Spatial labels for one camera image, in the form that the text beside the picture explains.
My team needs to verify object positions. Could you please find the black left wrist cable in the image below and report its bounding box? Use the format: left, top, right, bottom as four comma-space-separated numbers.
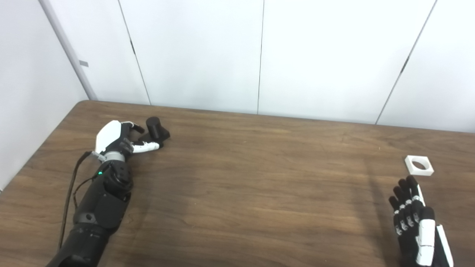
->
59, 151, 102, 249

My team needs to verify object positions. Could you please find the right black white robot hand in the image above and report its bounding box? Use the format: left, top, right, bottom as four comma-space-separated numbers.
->
389, 175, 454, 267

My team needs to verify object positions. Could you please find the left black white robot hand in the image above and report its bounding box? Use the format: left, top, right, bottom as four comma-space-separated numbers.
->
95, 120, 161, 158

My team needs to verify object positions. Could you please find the white square piece with hole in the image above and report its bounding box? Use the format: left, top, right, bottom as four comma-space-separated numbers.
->
404, 155, 434, 176

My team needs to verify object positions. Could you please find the black peg with square base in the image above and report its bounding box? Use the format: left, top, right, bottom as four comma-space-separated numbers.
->
138, 117, 171, 146

